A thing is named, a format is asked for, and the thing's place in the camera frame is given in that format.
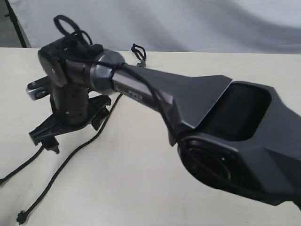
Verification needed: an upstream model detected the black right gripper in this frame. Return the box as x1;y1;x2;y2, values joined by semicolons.
29;94;111;154

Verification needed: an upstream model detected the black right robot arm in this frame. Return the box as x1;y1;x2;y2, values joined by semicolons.
27;38;301;206

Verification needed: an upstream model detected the black backdrop stand pole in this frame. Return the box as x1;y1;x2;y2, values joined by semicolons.
4;0;31;48

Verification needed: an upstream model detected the grey backdrop cloth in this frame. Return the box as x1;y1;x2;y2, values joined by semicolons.
10;0;301;54

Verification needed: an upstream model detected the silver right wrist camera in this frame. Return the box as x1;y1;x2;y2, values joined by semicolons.
26;76;51;101

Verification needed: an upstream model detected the clear adhesive tape piece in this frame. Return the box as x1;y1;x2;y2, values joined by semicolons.
136;60;146;68

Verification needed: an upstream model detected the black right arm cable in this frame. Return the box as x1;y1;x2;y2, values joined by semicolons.
53;15;301;201

